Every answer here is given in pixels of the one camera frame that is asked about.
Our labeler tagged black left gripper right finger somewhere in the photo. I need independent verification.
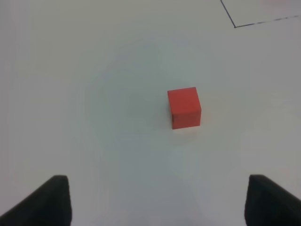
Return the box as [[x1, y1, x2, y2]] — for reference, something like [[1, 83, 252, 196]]
[[244, 175, 301, 226]]

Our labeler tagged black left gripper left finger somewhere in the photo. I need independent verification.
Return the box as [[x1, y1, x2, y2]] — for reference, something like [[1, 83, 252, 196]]
[[0, 175, 72, 226]]

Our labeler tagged red cube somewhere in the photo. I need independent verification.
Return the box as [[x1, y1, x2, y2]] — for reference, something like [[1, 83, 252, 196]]
[[167, 87, 202, 129]]

